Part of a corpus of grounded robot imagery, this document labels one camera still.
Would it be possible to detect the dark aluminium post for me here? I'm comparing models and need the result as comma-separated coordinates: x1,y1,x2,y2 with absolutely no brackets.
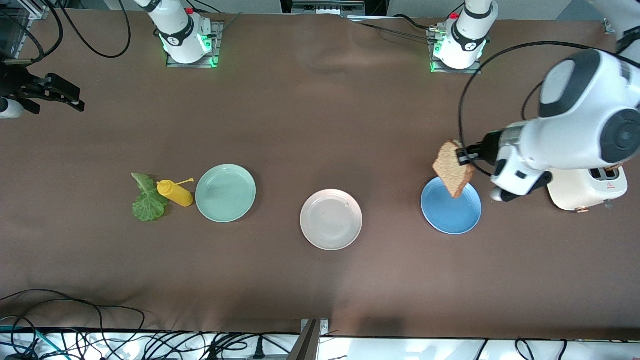
289,320,321,360

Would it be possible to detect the beige plate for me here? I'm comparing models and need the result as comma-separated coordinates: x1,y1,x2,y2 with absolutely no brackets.
300,189,363,251

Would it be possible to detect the blue plate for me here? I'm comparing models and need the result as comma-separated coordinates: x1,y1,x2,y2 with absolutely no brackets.
420,175,483,235

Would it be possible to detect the teal cable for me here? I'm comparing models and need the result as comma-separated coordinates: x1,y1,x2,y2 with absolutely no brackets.
0,325,53,357

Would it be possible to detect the long black floor cable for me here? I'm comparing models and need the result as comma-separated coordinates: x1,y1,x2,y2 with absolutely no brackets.
0,289,147,360

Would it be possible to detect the white toaster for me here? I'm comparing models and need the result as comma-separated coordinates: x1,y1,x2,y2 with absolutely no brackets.
546,165,629,213

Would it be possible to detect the black control box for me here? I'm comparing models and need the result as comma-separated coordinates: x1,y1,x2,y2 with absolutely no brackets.
280,0,390,18

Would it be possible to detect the yellow mustard squeeze bottle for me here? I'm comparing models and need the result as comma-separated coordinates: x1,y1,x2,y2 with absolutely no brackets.
156,177,195,208

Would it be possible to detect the mint green plate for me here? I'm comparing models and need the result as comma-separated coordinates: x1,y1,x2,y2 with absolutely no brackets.
195,164,257,223

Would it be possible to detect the green lettuce leaf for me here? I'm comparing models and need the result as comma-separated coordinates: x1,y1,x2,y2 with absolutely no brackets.
131,172,170,222

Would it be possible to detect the silver metal bracket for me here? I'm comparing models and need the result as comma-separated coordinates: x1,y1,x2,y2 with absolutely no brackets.
301,319,330,336

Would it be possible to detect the brown table cloth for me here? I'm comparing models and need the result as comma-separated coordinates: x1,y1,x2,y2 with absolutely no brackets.
0,9,640,341

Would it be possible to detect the light brown bread slice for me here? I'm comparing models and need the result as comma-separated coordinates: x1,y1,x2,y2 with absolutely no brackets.
432,140,476,199

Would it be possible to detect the black base cable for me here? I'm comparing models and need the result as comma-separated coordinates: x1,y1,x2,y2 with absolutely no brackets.
392,14,437,33

